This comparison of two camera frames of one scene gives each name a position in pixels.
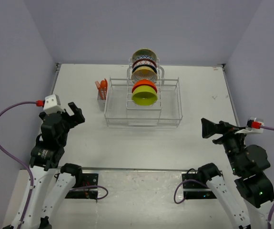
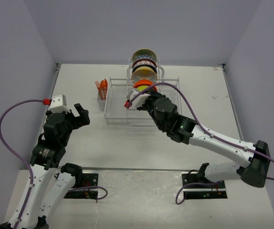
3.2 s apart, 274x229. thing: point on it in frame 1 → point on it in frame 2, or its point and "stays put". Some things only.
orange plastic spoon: (103, 86) stays put
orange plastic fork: (98, 85) stays put
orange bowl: (144, 82) stays put
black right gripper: (208, 127) → (154, 95)
